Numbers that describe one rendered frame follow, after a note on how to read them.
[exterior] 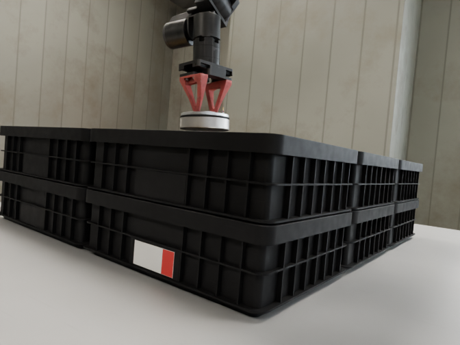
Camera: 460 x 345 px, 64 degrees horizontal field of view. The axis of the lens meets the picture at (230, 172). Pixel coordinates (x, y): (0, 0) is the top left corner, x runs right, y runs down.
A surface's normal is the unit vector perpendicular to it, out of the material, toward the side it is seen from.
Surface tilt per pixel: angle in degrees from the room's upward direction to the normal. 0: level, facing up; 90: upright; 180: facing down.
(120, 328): 0
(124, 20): 90
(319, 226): 90
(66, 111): 90
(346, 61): 90
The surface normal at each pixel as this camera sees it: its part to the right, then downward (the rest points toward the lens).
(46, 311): 0.08, -1.00
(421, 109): -0.53, -0.01
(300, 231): 0.79, 0.09
